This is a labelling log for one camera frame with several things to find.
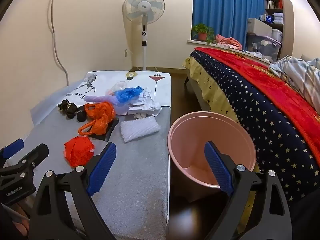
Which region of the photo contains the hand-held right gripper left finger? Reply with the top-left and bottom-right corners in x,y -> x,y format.
29,142 -> 118,240

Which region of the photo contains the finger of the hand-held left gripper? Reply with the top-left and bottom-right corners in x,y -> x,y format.
0,143 -> 50,178
0,138 -> 25,167

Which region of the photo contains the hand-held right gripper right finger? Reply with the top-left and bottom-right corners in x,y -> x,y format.
204,141 -> 293,240

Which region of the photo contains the red plastic bag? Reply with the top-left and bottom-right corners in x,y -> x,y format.
64,135 -> 95,168

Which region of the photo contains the black card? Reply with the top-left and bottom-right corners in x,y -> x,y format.
86,118 -> 120,142

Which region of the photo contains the pink plastic bucket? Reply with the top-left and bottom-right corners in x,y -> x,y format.
167,111 -> 257,190

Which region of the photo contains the white bubble wrap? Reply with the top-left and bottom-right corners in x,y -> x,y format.
120,116 -> 161,143

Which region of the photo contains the orange plastic bag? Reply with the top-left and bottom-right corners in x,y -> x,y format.
78,101 -> 117,136

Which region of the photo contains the purple foam wrap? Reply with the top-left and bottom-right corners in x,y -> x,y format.
84,94 -> 130,116

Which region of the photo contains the blue plastic bag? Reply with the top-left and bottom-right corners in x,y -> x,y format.
115,86 -> 144,105

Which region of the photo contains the person's left hand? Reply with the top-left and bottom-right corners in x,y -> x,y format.
11,202 -> 30,233

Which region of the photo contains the bed with red blanket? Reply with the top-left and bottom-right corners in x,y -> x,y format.
190,50 -> 320,203

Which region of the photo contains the yellow bed skirt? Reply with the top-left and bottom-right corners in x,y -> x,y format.
182,56 -> 250,230

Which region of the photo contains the clear plastic bag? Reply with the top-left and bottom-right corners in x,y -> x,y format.
108,81 -> 128,97

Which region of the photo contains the white printed tablecloth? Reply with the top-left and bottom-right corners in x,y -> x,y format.
30,70 -> 172,127

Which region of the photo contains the red floral blanket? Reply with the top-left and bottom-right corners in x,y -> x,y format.
194,47 -> 320,167

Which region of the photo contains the striped blue white quilt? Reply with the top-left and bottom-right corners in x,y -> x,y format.
269,56 -> 320,105

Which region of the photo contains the pink folded towel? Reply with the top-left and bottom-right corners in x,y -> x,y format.
215,34 -> 243,50

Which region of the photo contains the clear storage box purple lid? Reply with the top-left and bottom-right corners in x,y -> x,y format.
246,32 -> 283,62

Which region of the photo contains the potted green plant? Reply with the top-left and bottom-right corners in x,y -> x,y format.
192,23 -> 216,44

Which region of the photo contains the white plastic container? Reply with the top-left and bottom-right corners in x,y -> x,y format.
271,29 -> 283,42

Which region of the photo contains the grey cardboard box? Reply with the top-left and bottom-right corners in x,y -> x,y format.
247,17 -> 273,38

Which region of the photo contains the blue curtain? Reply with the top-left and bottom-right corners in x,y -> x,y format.
192,0 -> 265,47

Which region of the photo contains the wooden bookshelf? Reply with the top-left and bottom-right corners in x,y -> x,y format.
262,0 -> 285,33

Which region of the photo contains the white standing fan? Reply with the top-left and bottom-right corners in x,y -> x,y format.
122,0 -> 166,72

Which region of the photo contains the grey power cable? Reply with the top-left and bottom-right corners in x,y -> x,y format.
49,0 -> 70,87

